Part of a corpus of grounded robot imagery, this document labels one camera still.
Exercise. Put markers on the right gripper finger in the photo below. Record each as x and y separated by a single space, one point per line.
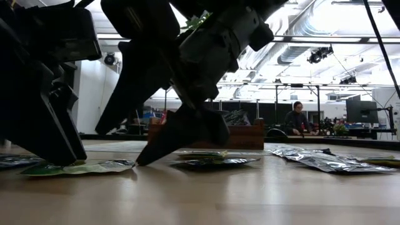
137 81
187 125

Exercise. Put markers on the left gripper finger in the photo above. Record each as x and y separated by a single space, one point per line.
70 93
31 118

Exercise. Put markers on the red strawberry tea bag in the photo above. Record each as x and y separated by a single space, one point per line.
162 118

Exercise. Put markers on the dark blackcurrant tea bag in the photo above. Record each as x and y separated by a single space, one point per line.
15 162
236 118
337 164
297 151
218 162

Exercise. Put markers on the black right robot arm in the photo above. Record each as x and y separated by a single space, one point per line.
394 9

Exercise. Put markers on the black monitor on arm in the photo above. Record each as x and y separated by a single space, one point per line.
362 112

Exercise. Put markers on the wooden three-compartment tea box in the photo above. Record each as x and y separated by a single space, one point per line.
247 137

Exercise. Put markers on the grey woven table mat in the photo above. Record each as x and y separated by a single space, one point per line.
118 146

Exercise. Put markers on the person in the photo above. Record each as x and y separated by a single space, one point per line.
295 122

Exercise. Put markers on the black ceiling spotlight cluster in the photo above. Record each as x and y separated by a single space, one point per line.
348 80
319 54

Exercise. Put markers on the small background potted plant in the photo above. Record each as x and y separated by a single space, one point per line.
340 129

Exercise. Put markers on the black round wall speaker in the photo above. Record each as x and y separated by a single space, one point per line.
109 59

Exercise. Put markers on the black metal rack frame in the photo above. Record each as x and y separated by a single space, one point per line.
297 85

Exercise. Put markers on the black aluminium table frame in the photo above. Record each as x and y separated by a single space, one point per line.
343 142

